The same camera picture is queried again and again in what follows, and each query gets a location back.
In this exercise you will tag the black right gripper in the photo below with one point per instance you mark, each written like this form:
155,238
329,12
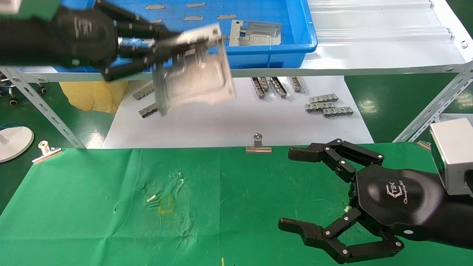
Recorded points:
395,199

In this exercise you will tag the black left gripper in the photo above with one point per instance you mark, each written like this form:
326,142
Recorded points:
88,37

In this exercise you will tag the stamped sheet metal plate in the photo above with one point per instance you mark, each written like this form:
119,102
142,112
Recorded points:
258,35
199,74

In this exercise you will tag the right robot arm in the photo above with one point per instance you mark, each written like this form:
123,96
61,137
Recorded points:
458,221

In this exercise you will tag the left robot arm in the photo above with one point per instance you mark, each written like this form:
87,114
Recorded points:
26,40

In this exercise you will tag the blue plastic parts bin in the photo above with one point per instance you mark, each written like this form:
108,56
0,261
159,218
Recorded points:
266,57

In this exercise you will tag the yellow mesh bag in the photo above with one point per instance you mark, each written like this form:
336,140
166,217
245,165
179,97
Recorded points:
92,96

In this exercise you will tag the perforated angle shelf leg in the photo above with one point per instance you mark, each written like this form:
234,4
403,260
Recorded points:
428,111
48,111

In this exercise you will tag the wheeled chair base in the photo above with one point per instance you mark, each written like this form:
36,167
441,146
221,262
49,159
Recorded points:
13,101

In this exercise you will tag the white round stand base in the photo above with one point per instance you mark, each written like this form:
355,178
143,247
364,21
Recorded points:
16,142

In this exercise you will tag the white metal shelf board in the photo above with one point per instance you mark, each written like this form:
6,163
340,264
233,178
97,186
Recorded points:
369,55

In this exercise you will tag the small white scrap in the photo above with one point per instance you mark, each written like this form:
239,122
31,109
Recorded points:
151,198

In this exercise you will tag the green work cloth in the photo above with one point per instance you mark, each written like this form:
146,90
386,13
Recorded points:
92,203

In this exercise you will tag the white corrugated plastic sheet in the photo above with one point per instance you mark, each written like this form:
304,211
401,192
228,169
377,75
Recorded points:
377,33

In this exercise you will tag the grey metal rail piece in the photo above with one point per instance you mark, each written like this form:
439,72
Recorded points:
296,84
258,88
279,87
264,84

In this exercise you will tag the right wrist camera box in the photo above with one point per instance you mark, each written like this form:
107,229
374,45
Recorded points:
454,155

